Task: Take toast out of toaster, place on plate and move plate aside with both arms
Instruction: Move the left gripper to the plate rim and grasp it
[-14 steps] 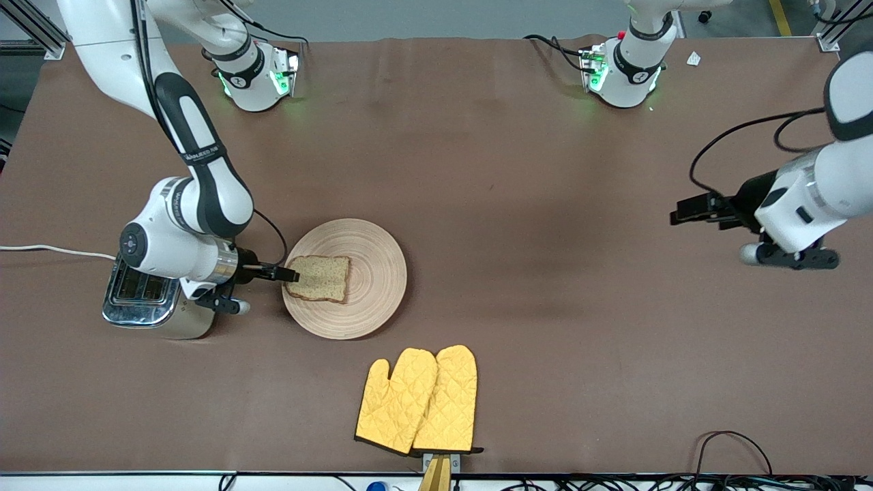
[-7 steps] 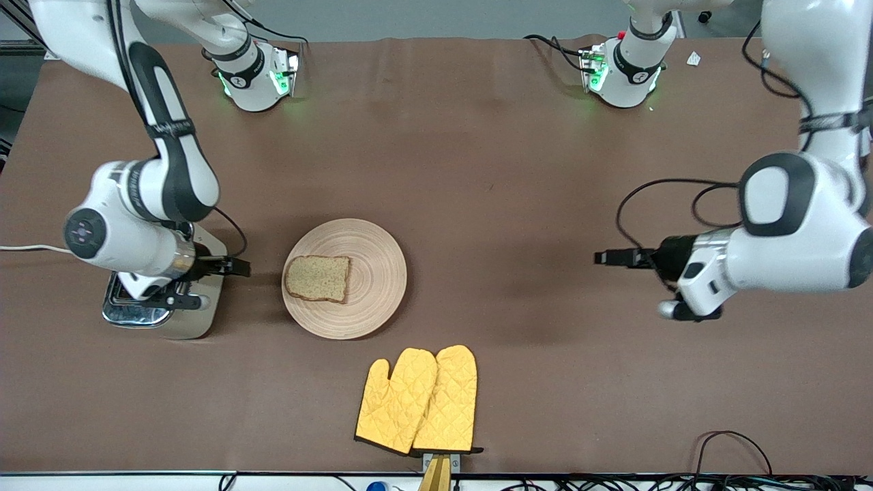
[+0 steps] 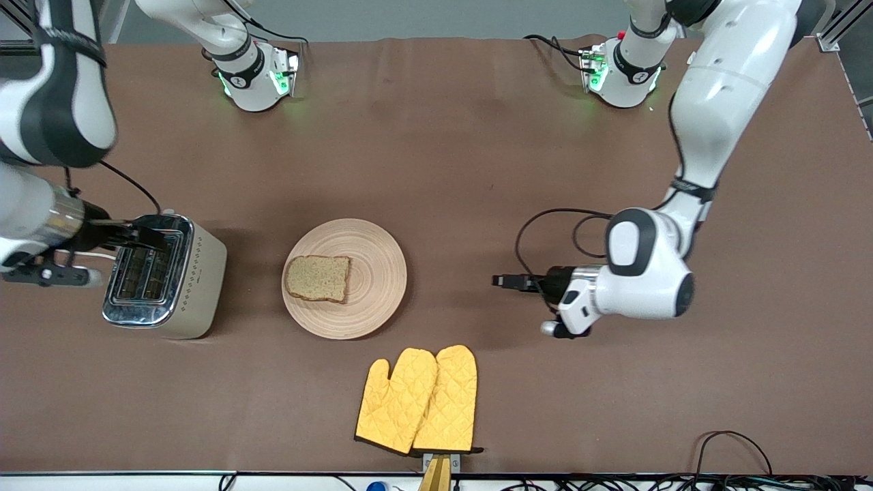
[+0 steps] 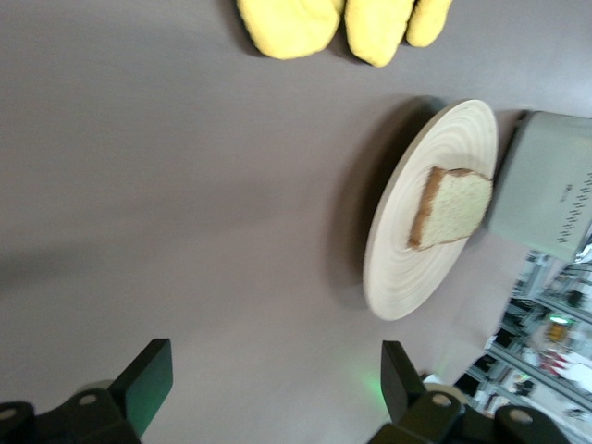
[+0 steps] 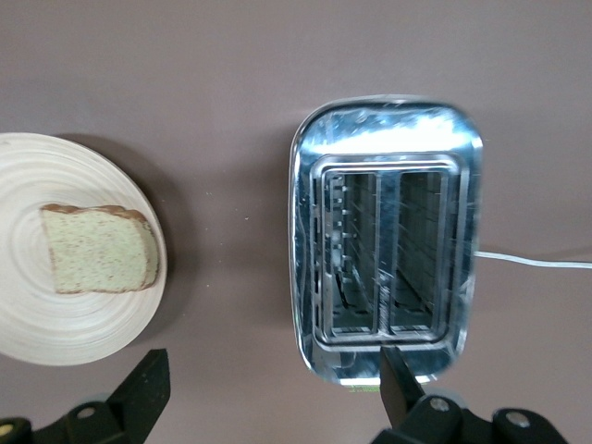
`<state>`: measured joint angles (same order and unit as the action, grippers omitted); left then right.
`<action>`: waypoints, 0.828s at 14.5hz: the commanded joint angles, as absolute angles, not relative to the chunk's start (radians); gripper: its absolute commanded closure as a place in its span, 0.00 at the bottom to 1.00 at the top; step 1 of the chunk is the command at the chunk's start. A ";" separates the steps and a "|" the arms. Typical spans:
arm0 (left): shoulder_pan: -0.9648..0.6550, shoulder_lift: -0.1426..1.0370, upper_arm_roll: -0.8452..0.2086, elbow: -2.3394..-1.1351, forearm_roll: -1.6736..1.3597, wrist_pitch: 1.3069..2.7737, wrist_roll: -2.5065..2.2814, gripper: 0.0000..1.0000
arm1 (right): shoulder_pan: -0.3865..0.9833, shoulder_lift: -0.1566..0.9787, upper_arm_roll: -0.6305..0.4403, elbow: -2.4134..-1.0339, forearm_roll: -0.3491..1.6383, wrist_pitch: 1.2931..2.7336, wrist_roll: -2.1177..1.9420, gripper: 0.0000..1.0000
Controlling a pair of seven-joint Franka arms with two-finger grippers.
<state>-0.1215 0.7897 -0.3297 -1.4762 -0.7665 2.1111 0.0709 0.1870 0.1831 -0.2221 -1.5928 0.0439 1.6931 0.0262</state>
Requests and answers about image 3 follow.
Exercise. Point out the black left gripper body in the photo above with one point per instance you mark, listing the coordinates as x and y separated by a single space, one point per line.
556 281

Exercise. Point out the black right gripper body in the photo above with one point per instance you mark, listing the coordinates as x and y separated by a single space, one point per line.
95 232

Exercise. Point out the round wooden plate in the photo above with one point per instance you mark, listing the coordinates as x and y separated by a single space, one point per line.
375 286

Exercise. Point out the brown toast slice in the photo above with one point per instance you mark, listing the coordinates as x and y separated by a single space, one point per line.
317 278

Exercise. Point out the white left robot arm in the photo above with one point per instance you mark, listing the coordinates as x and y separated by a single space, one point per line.
723 102

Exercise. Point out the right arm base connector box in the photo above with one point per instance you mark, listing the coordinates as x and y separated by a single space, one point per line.
290 68

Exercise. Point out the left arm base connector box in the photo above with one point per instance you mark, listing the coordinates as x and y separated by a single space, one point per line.
592 68

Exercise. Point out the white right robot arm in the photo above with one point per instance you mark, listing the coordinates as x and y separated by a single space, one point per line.
61 102

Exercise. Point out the silver beige toaster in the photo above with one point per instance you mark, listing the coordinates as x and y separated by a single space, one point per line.
198 286

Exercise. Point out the brown table cover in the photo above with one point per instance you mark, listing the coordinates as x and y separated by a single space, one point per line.
477 170

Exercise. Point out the yellow quilted oven mitt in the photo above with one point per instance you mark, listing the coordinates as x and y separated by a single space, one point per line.
451 402
395 402

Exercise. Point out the aluminium frame profile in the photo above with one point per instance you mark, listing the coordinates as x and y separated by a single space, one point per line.
835 31
17 41

